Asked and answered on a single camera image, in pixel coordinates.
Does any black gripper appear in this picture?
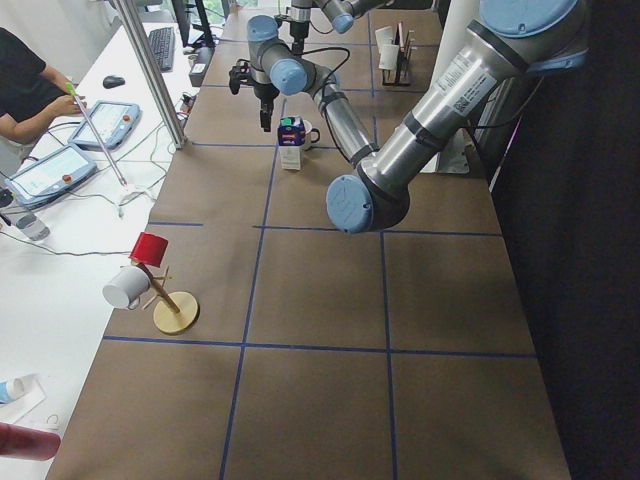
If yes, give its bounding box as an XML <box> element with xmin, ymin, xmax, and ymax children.
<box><xmin>253</xmin><ymin>84</ymin><xmax>280</xmax><ymax>132</ymax></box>
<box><xmin>289</xmin><ymin>20</ymin><xmax>309</xmax><ymax>56</ymax></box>

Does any blue white milk carton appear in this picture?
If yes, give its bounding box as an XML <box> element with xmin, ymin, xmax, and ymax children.
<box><xmin>277</xmin><ymin>116</ymin><xmax>306</xmax><ymax>171</ymax></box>

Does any white smiley mug black handle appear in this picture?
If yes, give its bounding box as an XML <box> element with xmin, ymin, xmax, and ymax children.
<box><xmin>302</xmin><ymin>119</ymin><xmax>321</xmax><ymax>151</ymax></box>

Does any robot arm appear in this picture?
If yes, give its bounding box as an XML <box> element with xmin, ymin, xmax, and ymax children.
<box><xmin>284</xmin><ymin>0</ymin><xmax>394</xmax><ymax>55</ymax></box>
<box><xmin>245</xmin><ymin>1</ymin><xmax>591</xmax><ymax>234</ymax></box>

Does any red cup on tree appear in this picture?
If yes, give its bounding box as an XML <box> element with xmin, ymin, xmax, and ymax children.
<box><xmin>129</xmin><ymin>232</ymin><xmax>168</xmax><ymax>267</ymax></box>

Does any white cup on tree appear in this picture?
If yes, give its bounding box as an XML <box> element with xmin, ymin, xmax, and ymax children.
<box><xmin>102</xmin><ymin>265</ymin><xmax>151</xmax><ymax>310</ymax></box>

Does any white ribbed mug on rack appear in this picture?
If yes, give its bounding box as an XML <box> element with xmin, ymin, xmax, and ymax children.
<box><xmin>378</xmin><ymin>43</ymin><xmax>400</xmax><ymax>71</ymax></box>

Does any black keyboard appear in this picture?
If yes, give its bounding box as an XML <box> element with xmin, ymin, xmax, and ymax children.
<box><xmin>148</xmin><ymin>27</ymin><xmax>175</xmax><ymax>72</ymax></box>

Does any far teach pendant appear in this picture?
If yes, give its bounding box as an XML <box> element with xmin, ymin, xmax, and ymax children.
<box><xmin>68</xmin><ymin>100</ymin><xmax>141</xmax><ymax>151</ymax></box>

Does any teach pendant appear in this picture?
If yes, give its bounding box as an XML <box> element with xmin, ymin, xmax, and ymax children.
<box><xmin>5</xmin><ymin>144</ymin><xmax>97</xmax><ymax>208</ymax></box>
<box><xmin>68</xmin><ymin>100</ymin><xmax>141</xmax><ymax>151</ymax></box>

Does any black computer mouse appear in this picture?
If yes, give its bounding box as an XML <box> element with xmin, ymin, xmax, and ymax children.
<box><xmin>102</xmin><ymin>75</ymin><xmax>126</xmax><ymax>89</ymax></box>

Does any long silver rod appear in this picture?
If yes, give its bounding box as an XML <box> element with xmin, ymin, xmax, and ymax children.
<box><xmin>65</xmin><ymin>82</ymin><xmax>128</xmax><ymax>189</ymax></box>

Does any near teach pendant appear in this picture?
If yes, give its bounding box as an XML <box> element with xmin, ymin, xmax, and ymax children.
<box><xmin>5</xmin><ymin>144</ymin><xmax>97</xmax><ymax>208</ymax></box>

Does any person in black shirt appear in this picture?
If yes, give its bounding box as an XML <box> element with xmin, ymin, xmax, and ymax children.
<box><xmin>1</xmin><ymin>28</ymin><xmax>81</xmax><ymax>145</ymax></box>

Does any wooden mug tree stand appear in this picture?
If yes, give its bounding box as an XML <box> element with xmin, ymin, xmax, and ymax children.
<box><xmin>137</xmin><ymin>263</ymin><xmax>200</xmax><ymax>335</ymax></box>

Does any clear water bottle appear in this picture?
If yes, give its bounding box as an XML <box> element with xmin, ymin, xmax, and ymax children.
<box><xmin>1</xmin><ymin>189</ymin><xmax>50</xmax><ymax>241</ymax></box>

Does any white small bottle lying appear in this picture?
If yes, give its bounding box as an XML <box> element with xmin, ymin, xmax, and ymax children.
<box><xmin>0</xmin><ymin>378</ymin><xmax>25</xmax><ymax>405</ymax></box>

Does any red bottle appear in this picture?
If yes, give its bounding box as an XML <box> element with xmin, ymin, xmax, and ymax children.
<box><xmin>1</xmin><ymin>423</ymin><xmax>61</xmax><ymax>461</ymax></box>

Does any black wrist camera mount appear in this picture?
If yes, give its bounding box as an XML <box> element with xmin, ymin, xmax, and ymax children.
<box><xmin>228</xmin><ymin>59</ymin><xmax>253</xmax><ymax>95</ymax></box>

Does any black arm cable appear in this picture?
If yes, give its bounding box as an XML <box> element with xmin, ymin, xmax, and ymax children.
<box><xmin>299</xmin><ymin>45</ymin><xmax>351</xmax><ymax>111</ymax></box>

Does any aluminium frame post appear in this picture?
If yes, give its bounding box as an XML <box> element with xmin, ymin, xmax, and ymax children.
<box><xmin>113</xmin><ymin>0</ymin><xmax>187</xmax><ymax>150</ymax></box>

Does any white camera pole base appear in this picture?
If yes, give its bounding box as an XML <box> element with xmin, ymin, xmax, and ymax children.
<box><xmin>421</xmin><ymin>0</ymin><xmax>479</xmax><ymax>175</ymax></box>

